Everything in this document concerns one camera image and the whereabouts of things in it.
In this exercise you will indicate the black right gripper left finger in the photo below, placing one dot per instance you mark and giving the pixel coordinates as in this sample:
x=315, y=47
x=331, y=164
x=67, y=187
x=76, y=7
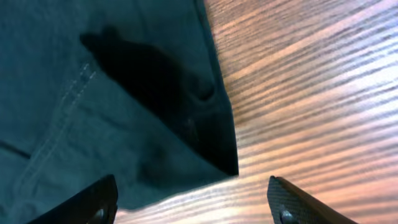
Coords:
x=96, y=204

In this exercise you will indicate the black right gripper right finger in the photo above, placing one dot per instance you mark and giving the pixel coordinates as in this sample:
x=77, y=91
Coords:
x=291, y=205

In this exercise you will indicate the dark green shorts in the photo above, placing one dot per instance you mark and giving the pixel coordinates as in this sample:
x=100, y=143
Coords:
x=91, y=88

